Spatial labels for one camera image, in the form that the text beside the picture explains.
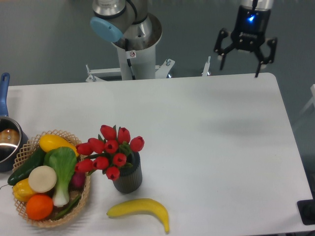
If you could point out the dark ribbed vase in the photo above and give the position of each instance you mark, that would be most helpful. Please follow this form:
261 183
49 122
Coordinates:
130 177

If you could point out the red tulip bouquet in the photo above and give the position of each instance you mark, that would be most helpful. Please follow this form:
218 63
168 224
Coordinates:
110 152

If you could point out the purple red radish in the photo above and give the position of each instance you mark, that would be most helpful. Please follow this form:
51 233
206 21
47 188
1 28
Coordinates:
78 180

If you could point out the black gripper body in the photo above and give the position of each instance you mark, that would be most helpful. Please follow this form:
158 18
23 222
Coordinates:
250 27

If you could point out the yellow bell pepper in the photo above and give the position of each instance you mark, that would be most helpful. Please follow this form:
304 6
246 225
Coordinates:
22 190

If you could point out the green bok choy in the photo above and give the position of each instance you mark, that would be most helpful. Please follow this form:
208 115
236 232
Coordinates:
63 161

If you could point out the black device at table edge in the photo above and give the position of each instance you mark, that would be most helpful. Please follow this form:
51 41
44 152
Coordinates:
307 211

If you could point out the yellow squash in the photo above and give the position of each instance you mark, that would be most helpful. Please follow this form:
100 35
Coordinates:
50 142

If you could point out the white frame at right edge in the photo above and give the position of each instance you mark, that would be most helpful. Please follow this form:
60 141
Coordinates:
308 108

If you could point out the green cucumber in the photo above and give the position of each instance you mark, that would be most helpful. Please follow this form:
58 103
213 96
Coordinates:
23 172

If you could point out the yellow banana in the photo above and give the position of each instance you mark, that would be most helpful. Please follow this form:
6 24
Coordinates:
138 206

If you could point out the woven wicker basket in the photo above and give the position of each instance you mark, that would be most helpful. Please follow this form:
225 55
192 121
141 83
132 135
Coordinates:
25 152

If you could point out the green bean pod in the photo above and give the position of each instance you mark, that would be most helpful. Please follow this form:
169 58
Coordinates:
68 209

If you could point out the orange fruit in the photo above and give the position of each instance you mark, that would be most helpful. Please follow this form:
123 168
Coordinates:
39 207

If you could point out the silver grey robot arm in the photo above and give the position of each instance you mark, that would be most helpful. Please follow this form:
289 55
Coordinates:
135 32

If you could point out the blue handled saucepan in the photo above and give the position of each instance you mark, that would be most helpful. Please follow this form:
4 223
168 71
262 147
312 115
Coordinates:
12 137

